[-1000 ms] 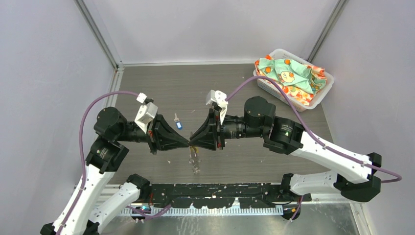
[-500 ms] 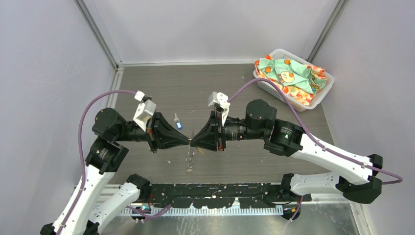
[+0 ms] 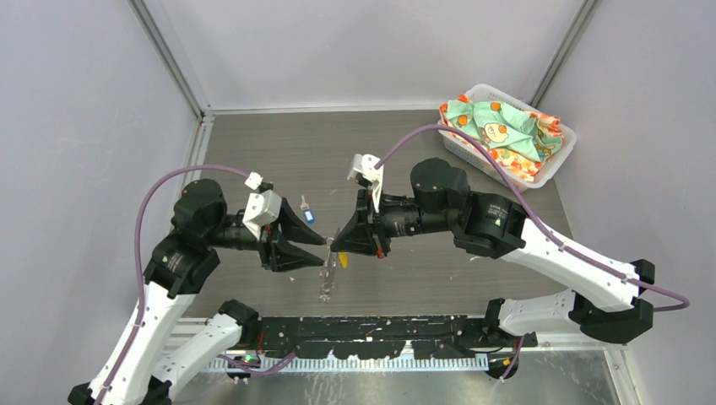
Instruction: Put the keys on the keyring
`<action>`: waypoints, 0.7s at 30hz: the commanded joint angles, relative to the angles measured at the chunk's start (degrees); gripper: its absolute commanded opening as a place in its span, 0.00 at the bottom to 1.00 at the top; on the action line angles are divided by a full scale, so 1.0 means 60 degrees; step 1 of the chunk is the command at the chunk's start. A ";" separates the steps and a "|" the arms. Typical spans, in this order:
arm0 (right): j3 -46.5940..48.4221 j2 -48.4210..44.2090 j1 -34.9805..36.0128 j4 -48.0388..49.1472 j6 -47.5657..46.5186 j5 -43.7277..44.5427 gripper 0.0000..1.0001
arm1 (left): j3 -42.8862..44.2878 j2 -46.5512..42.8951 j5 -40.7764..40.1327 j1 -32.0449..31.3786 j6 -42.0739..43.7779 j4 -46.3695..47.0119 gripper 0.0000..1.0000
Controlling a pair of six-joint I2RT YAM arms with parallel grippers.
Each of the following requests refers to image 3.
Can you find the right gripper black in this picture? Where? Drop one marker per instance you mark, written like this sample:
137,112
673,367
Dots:
365,230

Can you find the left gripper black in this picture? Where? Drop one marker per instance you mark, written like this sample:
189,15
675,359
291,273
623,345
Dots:
275,240

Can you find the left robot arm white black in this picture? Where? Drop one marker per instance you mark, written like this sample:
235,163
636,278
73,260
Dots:
138,371

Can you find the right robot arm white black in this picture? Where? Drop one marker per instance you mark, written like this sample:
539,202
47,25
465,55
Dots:
602,306

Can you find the blue capped key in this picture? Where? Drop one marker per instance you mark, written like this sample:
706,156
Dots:
306,210

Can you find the white plastic basket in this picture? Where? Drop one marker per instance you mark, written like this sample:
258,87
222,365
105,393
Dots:
469,153

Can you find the colourful printed cloth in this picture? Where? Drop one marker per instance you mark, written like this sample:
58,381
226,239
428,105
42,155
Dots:
519,141

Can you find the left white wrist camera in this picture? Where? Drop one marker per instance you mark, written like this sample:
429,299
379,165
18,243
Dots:
261,209

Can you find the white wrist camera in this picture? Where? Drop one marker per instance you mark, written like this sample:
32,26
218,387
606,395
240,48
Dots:
261,209
363,171

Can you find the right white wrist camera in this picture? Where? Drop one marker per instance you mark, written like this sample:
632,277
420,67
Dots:
363,171

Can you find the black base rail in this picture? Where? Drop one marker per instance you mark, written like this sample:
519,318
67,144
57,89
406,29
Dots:
376,337

